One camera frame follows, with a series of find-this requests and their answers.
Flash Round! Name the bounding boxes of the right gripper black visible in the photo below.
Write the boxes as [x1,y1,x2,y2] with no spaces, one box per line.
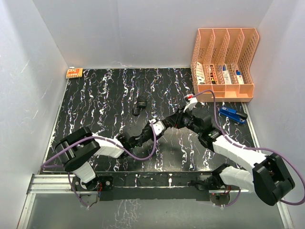
[166,106,202,135]

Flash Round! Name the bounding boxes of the black padlock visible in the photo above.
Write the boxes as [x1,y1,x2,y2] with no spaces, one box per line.
[132,95,147,116]

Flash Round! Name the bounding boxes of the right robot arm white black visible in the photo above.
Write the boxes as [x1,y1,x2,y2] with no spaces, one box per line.
[165,113,295,206]

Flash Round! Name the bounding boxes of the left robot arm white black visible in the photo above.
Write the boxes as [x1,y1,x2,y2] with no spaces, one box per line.
[55,122,164,190]

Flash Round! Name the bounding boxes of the blue stapler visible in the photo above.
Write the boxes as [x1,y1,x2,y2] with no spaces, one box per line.
[219,106,248,124]

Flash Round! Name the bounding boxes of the dark marker in organizer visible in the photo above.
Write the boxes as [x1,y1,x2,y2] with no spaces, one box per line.
[209,64,217,84]

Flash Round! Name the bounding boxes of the white blue box in organizer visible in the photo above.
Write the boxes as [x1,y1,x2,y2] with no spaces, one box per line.
[222,63,232,84]

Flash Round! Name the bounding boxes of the pink plastic file organizer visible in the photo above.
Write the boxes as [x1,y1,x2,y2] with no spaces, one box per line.
[191,28,259,102]

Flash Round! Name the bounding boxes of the blue red box in organizer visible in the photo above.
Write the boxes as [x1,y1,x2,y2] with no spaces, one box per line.
[235,70,244,84]

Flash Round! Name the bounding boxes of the orange small card box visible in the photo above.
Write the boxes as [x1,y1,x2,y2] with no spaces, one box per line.
[66,68,83,79]

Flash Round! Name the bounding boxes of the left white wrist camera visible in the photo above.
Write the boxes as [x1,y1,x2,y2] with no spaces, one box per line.
[149,118,166,136]

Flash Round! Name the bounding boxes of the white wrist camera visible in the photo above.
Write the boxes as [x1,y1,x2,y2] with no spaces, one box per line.
[183,94,198,113]
[149,118,166,136]

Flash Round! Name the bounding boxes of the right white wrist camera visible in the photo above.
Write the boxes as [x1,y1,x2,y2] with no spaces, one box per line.
[183,94,198,113]

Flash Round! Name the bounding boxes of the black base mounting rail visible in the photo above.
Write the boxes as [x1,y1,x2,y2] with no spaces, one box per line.
[71,172,239,202]

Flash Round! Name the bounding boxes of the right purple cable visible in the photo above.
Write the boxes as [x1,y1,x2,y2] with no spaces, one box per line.
[193,89,305,208]

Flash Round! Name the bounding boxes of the purple cable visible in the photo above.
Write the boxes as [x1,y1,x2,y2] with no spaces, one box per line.
[41,121,158,210]
[193,89,305,208]

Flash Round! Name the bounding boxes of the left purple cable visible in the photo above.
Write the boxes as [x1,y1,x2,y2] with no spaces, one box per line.
[41,121,158,210]

